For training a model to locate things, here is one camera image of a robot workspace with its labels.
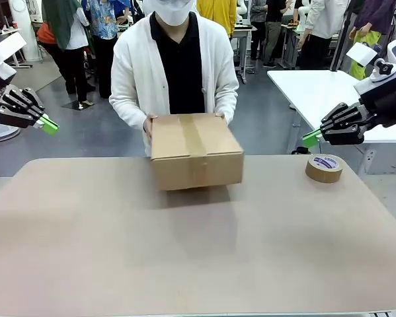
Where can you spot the person's right forearm white sleeve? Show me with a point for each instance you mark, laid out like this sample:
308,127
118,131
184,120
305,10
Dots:
126,109

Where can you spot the bystander in yellow top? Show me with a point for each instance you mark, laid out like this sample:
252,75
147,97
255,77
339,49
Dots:
221,14

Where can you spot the bystander in beige jacket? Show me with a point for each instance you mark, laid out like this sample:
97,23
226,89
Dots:
321,29

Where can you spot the white face mask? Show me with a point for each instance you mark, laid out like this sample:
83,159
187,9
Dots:
171,11

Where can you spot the black vertical pole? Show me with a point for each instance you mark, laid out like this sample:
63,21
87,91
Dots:
343,36

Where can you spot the person's left hand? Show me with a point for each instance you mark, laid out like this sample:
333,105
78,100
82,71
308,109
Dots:
224,117

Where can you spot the white side table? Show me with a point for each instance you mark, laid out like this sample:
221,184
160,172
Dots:
313,99

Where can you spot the bystander in black shirt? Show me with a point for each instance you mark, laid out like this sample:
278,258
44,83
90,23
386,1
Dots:
277,33

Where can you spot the bystander in blue floral shirt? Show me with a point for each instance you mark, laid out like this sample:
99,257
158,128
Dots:
106,49

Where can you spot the brown cardboard box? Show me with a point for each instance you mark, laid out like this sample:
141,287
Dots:
194,155

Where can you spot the bystander with green scarf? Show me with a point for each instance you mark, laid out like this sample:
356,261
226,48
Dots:
70,36

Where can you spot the person in white cardigan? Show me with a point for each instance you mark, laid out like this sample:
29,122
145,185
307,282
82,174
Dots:
135,66

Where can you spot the bystander in lime trousers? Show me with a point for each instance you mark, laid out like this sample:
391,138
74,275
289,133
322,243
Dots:
369,29

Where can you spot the person's left forearm white sleeve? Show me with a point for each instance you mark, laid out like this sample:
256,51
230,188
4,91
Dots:
229,102

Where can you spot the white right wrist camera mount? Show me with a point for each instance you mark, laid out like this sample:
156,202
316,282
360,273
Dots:
366,54

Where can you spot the person's right hand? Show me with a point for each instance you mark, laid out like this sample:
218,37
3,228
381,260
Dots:
148,125

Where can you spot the bystander in orange top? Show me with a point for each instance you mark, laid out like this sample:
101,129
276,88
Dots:
49,46

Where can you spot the brown packing tape roll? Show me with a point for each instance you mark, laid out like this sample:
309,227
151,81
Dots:
324,170

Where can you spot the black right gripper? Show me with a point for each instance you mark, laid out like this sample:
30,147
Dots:
386,102

